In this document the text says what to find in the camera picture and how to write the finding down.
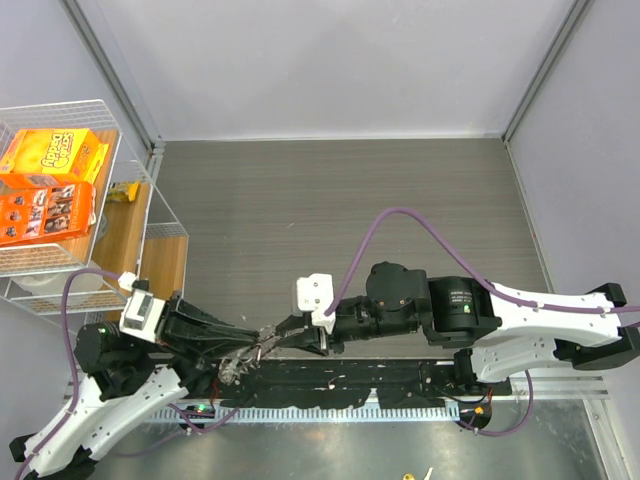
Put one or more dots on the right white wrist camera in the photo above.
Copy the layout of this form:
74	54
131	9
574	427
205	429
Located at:
315	294

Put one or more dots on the wooden shelf board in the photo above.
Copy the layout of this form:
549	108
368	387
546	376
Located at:
143	236

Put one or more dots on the slotted grey cable duct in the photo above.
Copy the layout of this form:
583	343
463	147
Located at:
370	412

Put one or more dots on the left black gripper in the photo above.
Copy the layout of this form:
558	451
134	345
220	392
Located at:
182	326

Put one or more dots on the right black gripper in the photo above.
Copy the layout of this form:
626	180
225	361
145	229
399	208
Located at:
311	340

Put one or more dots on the orange photo printed box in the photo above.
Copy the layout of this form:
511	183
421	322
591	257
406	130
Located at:
47	215

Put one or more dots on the yellow orange cereal box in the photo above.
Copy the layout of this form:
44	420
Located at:
39	158

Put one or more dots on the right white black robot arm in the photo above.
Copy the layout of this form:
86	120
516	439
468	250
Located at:
494	331

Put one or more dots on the aluminium frame rail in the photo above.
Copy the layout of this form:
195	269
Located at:
570	388

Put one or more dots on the small yellow packet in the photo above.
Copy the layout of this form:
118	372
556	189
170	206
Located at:
122	192

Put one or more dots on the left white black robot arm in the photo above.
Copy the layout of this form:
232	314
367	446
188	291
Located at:
159	352

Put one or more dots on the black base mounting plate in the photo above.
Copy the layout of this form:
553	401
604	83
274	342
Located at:
341	384

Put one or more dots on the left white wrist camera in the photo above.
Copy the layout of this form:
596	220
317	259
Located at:
142	315

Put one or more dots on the white wire basket rack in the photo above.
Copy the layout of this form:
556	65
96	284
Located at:
91	293

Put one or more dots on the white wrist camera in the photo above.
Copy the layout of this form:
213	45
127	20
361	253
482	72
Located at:
142	315
315	294

